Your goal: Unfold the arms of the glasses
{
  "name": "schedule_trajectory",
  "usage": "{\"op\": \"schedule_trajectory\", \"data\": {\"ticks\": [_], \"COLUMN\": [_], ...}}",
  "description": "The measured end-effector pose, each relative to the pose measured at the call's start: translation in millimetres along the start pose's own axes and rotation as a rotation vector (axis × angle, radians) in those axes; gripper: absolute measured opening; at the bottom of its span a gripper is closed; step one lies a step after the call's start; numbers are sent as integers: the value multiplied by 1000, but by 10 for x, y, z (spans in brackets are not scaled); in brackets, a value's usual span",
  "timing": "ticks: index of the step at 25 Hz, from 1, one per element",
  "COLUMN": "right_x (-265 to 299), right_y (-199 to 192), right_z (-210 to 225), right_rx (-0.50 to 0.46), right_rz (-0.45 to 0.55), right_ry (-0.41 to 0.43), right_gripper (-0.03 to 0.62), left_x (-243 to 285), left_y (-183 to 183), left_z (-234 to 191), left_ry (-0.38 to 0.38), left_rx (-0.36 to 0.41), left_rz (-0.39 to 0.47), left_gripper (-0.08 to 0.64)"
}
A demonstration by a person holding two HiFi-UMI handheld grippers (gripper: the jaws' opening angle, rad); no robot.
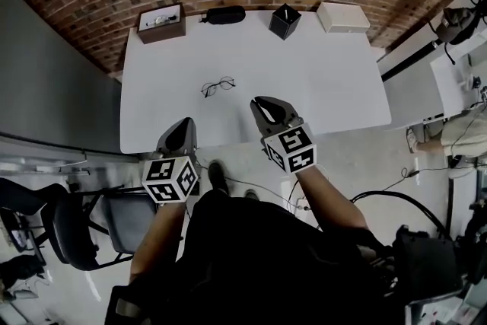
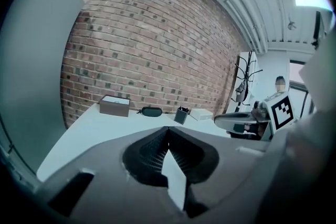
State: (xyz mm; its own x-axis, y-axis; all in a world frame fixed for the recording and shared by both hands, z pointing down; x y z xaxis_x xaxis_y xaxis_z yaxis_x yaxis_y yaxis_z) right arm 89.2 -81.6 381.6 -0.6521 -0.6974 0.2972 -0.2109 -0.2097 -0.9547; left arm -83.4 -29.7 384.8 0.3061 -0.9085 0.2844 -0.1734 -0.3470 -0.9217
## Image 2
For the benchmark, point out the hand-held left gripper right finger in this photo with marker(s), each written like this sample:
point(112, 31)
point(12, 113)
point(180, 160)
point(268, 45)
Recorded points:
point(231, 160)

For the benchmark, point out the small white ceiling fixture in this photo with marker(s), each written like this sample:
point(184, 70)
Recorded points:
point(292, 25)

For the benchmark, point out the black glasses case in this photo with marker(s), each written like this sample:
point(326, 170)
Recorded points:
point(151, 111)

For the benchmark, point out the ceiling light panel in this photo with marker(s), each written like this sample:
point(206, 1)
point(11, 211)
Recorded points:
point(312, 1)

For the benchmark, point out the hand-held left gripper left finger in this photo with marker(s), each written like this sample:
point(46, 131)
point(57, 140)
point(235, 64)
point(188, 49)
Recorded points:
point(105, 178)

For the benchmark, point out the grey hanging bag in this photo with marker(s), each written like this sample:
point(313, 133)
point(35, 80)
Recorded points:
point(240, 93)

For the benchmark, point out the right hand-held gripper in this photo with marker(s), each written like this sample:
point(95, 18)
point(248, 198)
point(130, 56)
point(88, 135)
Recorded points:
point(281, 112)

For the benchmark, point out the black pen holder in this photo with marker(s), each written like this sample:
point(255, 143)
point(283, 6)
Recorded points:
point(181, 116)

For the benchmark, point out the white box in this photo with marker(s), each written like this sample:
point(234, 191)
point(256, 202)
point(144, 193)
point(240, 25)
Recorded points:
point(200, 114)

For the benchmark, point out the brown box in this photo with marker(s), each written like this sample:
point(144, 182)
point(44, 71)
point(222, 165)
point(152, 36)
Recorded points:
point(114, 108)

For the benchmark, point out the black coat rack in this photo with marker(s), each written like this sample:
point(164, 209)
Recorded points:
point(246, 70)

